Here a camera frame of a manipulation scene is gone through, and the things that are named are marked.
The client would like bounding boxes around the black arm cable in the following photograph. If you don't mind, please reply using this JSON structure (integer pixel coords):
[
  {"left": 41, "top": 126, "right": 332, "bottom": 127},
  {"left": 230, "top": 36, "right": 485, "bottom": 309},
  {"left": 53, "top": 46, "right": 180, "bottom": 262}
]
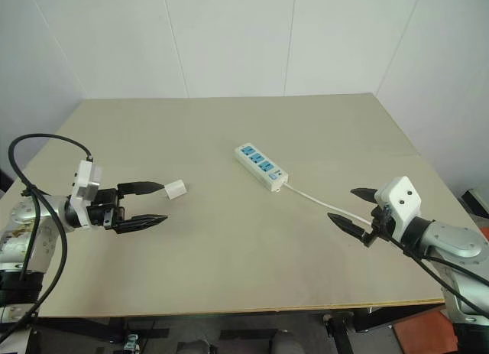
[
  {"left": 381, "top": 231, "right": 489, "bottom": 317},
  {"left": 0, "top": 133, "right": 96, "bottom": 336}
]

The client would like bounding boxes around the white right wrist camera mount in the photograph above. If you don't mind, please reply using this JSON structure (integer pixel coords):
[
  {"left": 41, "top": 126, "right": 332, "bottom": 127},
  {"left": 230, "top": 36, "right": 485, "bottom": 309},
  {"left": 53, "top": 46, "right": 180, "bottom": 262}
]
[{"left": 374, "top": 175, "right": 423, "bottom": 242}]

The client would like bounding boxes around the dark case with grey edge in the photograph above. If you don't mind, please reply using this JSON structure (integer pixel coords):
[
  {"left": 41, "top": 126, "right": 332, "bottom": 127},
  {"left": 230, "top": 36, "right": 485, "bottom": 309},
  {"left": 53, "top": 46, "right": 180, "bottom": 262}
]
[{"left": 459, "top": 187, "right": 489, "bottom": 219}]

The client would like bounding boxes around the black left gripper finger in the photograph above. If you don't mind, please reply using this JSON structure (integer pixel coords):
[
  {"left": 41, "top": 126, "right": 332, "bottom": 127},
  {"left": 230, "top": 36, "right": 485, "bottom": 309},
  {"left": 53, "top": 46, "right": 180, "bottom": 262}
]
[
  {"left": 114, "top": 214, "right": 170, "bottom": 235},
  {"left": 117, "top": 180, "right": 166, "bottom": 197}
]

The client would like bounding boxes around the orange red box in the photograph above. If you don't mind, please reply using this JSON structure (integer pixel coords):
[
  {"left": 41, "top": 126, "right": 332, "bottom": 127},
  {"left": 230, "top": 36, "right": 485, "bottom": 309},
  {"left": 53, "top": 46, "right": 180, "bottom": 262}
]
[{"left": 392, "top": 307, "right": 458, "bottom": 354}]

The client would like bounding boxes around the black table frame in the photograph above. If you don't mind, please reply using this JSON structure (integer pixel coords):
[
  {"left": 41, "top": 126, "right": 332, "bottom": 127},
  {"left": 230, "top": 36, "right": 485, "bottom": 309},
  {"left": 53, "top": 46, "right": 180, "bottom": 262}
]
[{"left": 30, "top": 302, "right": 446, "bottom": 354}]

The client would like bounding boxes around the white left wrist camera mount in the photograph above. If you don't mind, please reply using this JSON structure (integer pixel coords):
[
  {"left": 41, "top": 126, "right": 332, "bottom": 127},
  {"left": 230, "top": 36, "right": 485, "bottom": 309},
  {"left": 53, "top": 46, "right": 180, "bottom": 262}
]
[{"left": 70, "top": 159, "right": 104, "bottom": 229}]

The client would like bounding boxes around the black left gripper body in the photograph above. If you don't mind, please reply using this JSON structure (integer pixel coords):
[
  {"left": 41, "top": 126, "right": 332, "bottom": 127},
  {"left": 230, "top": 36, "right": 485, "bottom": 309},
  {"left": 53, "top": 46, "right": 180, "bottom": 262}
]
[{"left": 86, "top": 187, "right": 128, "bottom": 231}]

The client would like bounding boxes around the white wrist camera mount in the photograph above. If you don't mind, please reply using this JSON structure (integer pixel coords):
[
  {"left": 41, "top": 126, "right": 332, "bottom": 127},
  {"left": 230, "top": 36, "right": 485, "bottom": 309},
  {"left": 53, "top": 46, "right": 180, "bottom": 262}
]
[
  {"left": 70, "top": 159, "right": 104, "bottom": 229},
  {"left": 374, "top": 175, "right": 423, "bottom": 242}
]

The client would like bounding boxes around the white plug adapter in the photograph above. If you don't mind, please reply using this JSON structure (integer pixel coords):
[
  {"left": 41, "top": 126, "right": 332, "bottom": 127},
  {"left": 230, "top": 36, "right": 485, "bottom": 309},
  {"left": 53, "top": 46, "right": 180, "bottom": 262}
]
[{"left": 164, "top": 180, "right": 189, "bottom": 201}]

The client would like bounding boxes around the dark object at wall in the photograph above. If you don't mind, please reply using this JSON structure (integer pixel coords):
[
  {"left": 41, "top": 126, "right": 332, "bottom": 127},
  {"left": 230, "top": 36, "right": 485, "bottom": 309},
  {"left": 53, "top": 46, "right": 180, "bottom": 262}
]
[{"left": 0, "top": 165, "right": 15, "bottom": 193}]

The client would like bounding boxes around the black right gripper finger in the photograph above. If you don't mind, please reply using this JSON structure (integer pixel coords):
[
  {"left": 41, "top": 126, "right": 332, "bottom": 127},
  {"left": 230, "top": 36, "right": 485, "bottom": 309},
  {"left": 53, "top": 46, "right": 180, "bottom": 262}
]
[
  {"left": 327, "top": 213, "right": 373, "bottom": 239},
  {"left": 350, "top": 187, "right": 380, "bottom": 206}
]

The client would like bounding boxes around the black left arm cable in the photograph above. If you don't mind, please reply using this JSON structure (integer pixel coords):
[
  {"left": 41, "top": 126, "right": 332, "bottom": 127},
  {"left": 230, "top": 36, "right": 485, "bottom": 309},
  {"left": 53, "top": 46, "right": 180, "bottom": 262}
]
[{"left": 0, "top": 133, "right": 96, "bottom": 336}]

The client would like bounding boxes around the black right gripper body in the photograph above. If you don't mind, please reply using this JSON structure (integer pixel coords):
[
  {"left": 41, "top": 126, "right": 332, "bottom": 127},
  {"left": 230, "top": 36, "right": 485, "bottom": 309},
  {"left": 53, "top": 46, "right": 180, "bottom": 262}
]
[{"left": 362, "top": 204, "right": 393, "bottom": 248}]

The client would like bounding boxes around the white power strip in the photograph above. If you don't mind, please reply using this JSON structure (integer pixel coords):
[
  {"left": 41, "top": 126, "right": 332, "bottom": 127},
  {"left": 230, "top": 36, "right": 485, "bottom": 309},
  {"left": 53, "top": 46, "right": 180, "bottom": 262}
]
[{"left": 233, "top": 142, "right": 289, "bottom": 193}]

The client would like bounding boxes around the white power cord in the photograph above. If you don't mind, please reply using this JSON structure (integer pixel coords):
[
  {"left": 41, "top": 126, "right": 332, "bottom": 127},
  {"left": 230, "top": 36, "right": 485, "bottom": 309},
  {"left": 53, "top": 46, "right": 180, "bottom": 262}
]
[{"left": 281, "top": 181, "right": 374, "bottom": 227}]

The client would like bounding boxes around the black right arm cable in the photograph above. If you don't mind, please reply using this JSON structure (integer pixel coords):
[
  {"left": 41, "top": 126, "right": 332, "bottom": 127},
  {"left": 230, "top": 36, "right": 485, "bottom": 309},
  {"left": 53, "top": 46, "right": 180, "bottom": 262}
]
[{"left": 381, "top": 231, "right": 489, "bottom": 317}]

